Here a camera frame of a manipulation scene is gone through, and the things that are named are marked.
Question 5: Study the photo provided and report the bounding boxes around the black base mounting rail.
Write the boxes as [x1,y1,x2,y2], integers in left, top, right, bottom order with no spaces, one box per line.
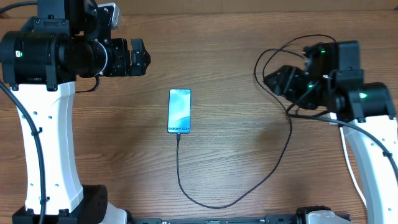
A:
[131,214,306,224]

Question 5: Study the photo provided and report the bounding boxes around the black USB charging cable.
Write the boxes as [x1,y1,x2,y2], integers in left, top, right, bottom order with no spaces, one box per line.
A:
[175,34,338,210]

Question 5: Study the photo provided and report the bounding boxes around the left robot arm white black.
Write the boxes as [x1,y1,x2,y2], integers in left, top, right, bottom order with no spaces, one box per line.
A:
[1,0,150,224]

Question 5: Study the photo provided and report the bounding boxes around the blue Samsung Galaxy smartphone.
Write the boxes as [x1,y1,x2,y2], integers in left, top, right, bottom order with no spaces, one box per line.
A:
[167,89,192,134]

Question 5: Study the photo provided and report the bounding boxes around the white power strip cord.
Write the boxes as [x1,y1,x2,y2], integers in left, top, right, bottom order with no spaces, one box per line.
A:
[338,126,368,208]

